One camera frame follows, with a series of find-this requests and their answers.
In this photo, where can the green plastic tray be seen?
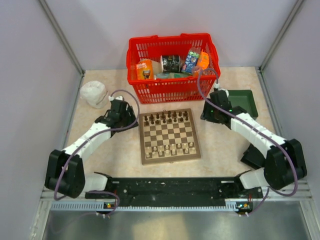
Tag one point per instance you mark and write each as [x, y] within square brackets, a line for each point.
[244, 99]

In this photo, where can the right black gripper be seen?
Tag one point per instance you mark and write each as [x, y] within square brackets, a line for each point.
[205, 115]

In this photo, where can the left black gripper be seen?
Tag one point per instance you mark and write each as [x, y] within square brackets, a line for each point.
[129, 114]

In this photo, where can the blue snack package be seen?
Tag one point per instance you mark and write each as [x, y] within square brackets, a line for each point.
[191, 60]

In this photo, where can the green pouch package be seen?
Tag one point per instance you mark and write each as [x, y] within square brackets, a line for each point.
[171, 75]

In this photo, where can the red plastic shopping basket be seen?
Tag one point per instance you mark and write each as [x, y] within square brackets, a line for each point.
[171, 90]

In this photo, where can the black printed can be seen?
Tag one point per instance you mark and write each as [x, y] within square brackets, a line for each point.
[170, 63]

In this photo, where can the orange razor package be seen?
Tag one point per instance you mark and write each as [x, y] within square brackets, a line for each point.
[144, 70]

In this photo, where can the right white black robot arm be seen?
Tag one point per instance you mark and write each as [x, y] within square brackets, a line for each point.
[277, 162]

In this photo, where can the wooden chess board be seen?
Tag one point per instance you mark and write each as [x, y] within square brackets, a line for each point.
[168, 137]

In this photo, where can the orange carton package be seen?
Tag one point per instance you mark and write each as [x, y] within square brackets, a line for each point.
[202, 63]

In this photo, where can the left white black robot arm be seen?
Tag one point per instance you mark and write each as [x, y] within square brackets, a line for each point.
[65, 170]

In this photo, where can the black mounting base rail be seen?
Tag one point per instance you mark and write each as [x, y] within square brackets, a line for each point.
[176, 191]

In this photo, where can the white crumpled cloth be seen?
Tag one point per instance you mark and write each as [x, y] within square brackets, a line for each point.
[94, 93]

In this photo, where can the black stand block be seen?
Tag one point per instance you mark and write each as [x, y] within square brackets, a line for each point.
[253, 158]

